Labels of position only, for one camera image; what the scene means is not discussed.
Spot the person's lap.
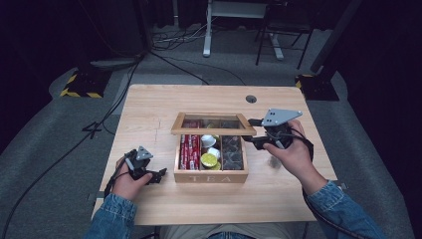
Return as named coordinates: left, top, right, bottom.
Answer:
left=159, top=222, right=302, bottom=239

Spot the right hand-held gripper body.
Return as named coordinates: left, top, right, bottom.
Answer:
left=261, top=108, right=304, bottom=150

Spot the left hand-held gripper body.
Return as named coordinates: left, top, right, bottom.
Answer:
left=124, top=145, right=154, bottom=181

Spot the bundle of floor cables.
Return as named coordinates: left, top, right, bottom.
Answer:
left=151, top=18, right=213, bottom=53

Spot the long black floor cable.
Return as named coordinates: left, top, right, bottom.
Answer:
left=0, top=61, right=142, bottom=238

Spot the bundle of red stick packets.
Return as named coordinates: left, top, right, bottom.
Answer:
left=179, top=133, right=201, bottom=170

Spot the black chair frame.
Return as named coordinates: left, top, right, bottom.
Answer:
left=254, top=0, right=315, bottom=71

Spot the pile of dark tea packets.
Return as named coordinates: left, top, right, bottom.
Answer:
left=221, top=134, right=245, bottom=171

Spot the green lid capsule cup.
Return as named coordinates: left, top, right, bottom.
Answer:
left=200, top=152, right=219, bottom=169

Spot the hazard striped stand base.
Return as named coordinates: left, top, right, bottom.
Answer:
left=60, top=68, right=112, bottom=100
left=295, top=73, right=340, bottom=102

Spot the black slanted beam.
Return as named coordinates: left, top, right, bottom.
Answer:
left=310, top=0, right=364, bottom=74

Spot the right hand-held gripper cable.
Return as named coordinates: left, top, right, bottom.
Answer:
left=288, top=126, right=366, bottom=239

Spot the left hand-held gripper cable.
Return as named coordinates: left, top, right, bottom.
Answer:
left=103, top=158, right=131, bottom=200

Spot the wooden tea box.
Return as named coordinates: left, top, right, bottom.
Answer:
left=170, top=112, right=258, bottom=184

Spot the hand-held gripper cable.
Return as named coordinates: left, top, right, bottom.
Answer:
left=103, top=158, right=131, bottom=200
left=288, top=126, right=366, bottom=239

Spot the white desk frame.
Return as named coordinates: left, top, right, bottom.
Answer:
left=202, top=0, right=286, bottom=61

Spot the person's left hand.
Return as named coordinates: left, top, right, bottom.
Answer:
left=112, top=163, right=153, bottom=202

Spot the black stand column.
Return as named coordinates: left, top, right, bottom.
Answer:
left=131, top=0, right=154, bottom=56

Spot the person's right hand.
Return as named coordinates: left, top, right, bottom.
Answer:
left=263, top=119, right=327, bottom=195

